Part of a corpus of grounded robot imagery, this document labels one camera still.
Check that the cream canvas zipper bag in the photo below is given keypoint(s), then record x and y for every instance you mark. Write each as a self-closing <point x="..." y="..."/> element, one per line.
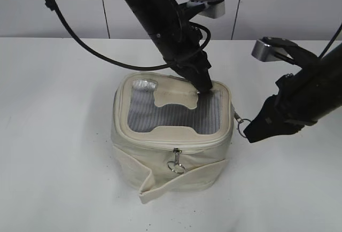
<point x="152" y="115"/>

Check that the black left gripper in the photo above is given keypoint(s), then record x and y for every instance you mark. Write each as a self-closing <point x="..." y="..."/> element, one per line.
<point x="195" y="65"/>

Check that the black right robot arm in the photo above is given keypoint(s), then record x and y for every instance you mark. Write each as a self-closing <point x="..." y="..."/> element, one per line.
<point x="327" y="68"/>

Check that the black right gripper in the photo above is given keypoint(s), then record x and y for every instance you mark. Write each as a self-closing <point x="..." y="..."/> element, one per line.
<point x="289" y="111"/>

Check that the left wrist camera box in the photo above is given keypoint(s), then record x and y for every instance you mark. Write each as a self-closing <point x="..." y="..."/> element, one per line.
<point x="208" y="8"/>

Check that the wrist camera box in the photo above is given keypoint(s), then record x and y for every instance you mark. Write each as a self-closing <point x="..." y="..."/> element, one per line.
<point x="208" y="8"/>
<point x="268" y="49"/>

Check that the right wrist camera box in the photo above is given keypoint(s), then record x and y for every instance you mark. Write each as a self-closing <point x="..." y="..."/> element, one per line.
<point x="268" y="49"/>

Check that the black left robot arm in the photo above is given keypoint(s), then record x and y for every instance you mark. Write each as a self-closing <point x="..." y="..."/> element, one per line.
<point x="180" y="41"/>

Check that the metal ring zipper pull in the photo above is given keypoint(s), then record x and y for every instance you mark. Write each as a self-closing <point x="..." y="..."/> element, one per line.
<point x="174" y="165"/>
<point x="240" y="122"/>

